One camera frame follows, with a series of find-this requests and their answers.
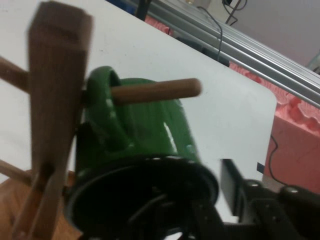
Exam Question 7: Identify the brown wooden mug tree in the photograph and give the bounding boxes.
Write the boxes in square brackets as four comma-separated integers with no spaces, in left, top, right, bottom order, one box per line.
[0,1,203,240]

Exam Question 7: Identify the long black cable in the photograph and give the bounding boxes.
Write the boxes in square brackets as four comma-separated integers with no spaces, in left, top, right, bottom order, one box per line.
[197,6,224,62]

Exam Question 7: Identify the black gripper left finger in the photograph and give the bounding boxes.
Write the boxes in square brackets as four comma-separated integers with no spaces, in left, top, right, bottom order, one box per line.
[127,192,223,240]

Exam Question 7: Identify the aluminium extrusion frame rail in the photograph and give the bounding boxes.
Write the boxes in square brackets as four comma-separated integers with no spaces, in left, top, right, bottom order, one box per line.
[147,0,320,111]

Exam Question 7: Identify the pink foam sheet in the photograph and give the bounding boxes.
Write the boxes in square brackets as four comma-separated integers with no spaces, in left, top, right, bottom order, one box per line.
[144,14,320,188]

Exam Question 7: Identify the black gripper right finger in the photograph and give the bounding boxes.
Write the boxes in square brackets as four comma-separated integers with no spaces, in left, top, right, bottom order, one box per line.
[219,158,320,240]

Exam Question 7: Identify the green enamel mug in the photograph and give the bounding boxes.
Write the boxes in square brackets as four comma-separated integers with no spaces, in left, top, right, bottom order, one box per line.
[65,65,221,240]

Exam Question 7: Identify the thin black cable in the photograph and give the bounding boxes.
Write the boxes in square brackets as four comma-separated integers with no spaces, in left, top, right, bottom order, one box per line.
[268,136,281,181]

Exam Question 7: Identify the looped black cable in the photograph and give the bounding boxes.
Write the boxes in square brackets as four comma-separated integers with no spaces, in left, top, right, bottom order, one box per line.
[221,0,248,25]

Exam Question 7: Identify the black upright post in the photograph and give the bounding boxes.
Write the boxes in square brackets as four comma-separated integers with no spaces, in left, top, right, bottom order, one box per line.
[136,0,151,21]

